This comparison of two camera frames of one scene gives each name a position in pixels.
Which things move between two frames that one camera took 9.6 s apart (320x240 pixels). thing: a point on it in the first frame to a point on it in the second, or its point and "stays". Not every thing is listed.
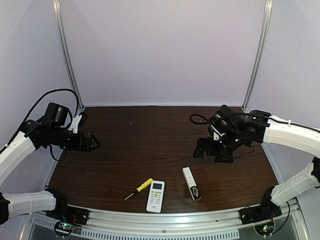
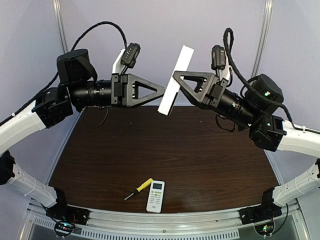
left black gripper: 81,140 to 117,90
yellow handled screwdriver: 144,185 stays
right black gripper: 208,146 to 217,90
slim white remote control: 191,183 to 171,94
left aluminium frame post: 58,7 stays
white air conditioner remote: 155,197 stays
